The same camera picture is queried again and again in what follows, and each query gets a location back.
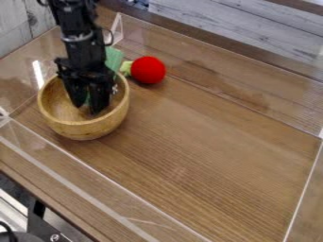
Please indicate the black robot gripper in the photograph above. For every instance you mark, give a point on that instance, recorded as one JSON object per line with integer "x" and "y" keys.
{"x": 83, "y": 71}

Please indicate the green foam block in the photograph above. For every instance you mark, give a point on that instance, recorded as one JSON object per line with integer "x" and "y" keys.
{"x": 113, "y": 59}

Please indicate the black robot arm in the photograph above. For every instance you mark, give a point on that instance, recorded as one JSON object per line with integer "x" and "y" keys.
{"x": 75, "y": 16}

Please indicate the light wooden bowl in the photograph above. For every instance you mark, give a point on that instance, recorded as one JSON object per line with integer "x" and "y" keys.
{"x": 75, "y": 123}

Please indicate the small green cube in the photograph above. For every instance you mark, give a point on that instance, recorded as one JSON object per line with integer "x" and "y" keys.
{"x": 125, "y": 68}

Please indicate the red ball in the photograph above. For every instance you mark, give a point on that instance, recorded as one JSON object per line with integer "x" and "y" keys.
{"x": 148, "y": 70}

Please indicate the clear acrylic corner bracket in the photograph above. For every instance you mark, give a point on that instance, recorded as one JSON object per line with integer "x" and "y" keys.
{"x": 116, "y": 31}

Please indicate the clear acrylic tray wall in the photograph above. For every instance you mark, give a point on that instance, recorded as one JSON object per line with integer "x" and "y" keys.
{"x": 108, "y": 212}

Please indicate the black table leg bracket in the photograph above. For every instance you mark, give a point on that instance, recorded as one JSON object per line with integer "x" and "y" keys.
{"x": 39, "y": 227}

